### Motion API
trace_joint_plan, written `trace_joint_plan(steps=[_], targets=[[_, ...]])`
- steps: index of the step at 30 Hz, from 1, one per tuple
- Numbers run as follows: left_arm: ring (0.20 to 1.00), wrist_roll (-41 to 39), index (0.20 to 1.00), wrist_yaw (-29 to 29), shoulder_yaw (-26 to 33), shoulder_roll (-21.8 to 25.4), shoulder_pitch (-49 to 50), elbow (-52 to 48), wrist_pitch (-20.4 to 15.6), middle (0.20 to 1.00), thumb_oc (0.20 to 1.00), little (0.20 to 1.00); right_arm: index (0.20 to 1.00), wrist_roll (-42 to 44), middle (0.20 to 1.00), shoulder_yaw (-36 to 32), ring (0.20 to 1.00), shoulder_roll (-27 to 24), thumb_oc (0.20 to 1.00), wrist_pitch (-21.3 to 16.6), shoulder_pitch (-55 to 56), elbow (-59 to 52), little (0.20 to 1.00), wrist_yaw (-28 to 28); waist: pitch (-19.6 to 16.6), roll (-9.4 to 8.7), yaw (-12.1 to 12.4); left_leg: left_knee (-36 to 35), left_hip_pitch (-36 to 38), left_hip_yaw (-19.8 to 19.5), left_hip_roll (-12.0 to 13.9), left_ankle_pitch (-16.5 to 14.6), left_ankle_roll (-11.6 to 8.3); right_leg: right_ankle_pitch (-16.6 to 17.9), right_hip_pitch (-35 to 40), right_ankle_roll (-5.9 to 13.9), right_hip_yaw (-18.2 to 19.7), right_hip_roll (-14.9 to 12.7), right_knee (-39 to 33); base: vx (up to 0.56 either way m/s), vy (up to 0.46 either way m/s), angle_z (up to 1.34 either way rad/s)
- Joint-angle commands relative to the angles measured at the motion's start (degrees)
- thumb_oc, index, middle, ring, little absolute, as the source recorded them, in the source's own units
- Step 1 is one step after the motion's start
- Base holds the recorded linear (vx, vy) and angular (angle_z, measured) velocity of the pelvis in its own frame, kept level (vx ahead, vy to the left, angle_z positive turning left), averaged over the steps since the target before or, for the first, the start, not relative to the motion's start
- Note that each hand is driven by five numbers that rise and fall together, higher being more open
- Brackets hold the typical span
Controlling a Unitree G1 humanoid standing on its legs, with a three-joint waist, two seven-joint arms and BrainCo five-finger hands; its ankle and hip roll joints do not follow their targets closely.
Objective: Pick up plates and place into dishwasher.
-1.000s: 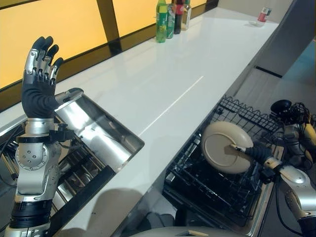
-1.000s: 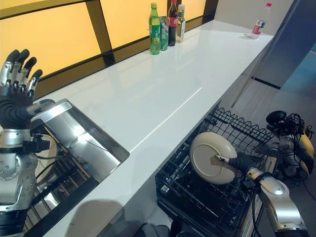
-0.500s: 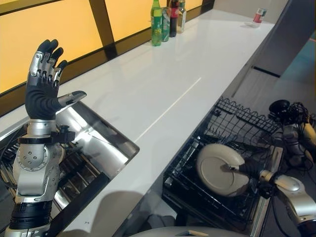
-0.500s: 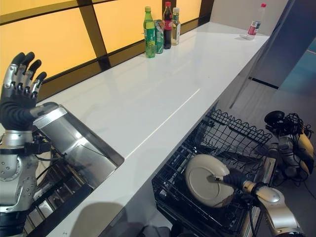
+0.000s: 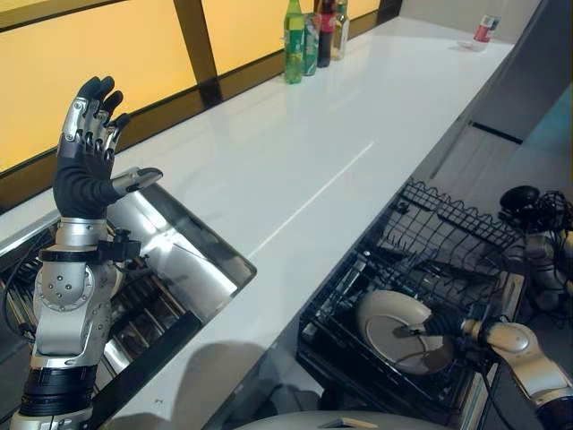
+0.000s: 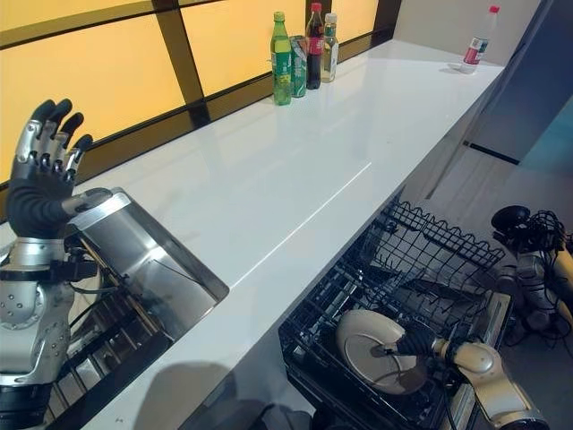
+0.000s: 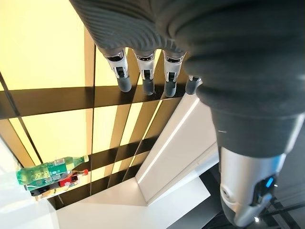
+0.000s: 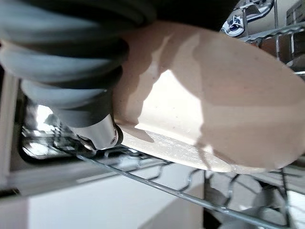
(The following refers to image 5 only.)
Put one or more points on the green plastic bottle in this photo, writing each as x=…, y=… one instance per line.
x=293, y=49

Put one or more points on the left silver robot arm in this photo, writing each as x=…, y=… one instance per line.
x=62, y=286

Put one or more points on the white cabinet front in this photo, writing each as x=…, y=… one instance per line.
x=479, y=152

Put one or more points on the white round plate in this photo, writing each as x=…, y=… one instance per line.
x=389, y=313

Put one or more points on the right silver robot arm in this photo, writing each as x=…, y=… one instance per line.
x=510, y=338

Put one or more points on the dark cola bottle red label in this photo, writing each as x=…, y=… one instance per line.
x=325, y=40

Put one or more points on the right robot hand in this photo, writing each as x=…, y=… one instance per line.
x=441, y=324

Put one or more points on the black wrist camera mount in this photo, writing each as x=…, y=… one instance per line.
x=120, y=245

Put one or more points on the silver robot torso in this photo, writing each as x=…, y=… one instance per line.
x=313, y=421

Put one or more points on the green drink can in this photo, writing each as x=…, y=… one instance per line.
x=311, y=45

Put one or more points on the small white flat dish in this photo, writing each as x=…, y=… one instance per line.
x=471, y=45

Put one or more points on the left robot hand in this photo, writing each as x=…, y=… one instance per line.
x=74, y=183

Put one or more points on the clear bottle yellow liquid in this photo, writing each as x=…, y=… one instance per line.
x=340, y=36

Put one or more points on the dark brown window frame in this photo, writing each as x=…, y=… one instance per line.
x=197, y=45

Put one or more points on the red drink can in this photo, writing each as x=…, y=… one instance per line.
x=485, y=28

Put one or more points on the stainless steel sink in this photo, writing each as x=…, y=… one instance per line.
x=188, y=251

